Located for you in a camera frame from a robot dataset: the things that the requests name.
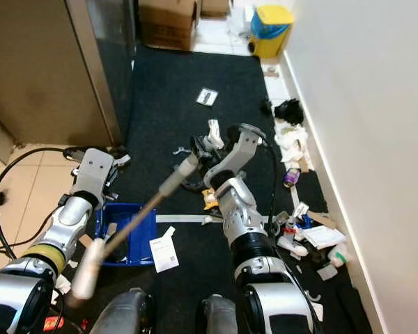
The white barcode paper tag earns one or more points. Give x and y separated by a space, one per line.
164 252

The white tape strip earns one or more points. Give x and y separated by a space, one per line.
188 218

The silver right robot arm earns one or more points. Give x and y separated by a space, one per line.
240 209

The small black object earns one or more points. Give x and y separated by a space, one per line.
267 108

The crumpled white plastic bag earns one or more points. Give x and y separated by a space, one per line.
291 142

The white card with black item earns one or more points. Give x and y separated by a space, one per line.
207 97

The small brown cardboard box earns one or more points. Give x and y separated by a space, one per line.
214 8

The orange snack packet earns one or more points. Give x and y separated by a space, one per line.
210 200

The black floor mat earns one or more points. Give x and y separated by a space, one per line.
167 111

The grey robot leg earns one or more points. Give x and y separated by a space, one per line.
226 320
122 316

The black cloth bundle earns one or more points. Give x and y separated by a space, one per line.
289 111

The grey robot left leg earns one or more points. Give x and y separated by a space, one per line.
122 316

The grey robot right leg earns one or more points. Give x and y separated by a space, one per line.
226 320

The blue plastic dustpan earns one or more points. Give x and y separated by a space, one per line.
139 250

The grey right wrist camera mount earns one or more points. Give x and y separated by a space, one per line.
237 153

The flat brown cardboard piece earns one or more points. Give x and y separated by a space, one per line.
322 220

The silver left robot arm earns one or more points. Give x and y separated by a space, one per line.
66 223

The broom with grey grip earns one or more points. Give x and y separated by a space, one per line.
171 184

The purple drink can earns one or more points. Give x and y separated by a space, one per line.
291 178

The white plastic tube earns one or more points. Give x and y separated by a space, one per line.
292 245

